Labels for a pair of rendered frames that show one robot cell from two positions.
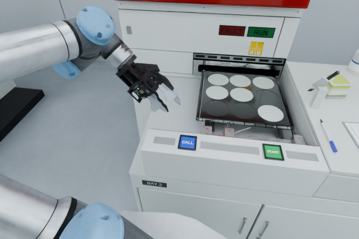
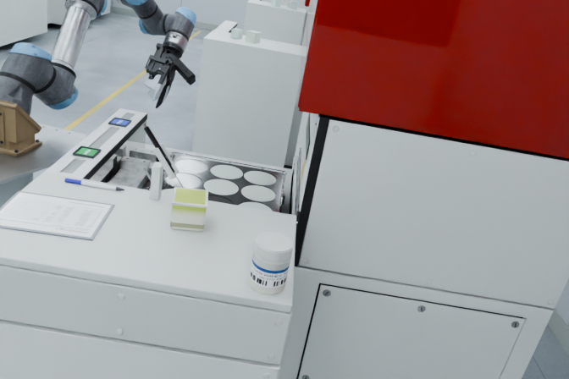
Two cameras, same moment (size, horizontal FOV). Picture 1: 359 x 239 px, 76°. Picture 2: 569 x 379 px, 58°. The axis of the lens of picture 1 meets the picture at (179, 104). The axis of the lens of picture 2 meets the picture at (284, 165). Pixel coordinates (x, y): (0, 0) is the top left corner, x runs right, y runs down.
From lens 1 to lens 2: 176 cm
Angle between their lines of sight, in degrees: 68
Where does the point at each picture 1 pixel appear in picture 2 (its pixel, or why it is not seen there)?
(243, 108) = (188, 181)
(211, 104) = (200, 164)
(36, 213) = (57, 52)
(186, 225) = (57, 156)
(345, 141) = (78, 194)
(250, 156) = (88, 143)
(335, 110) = (142, 211)
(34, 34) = not seen: outside the picture
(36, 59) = not seen: outside the picture
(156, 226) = (63, 145)
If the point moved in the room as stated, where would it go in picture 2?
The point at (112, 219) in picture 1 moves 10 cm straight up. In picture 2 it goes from (32, 49) to (31, 17)
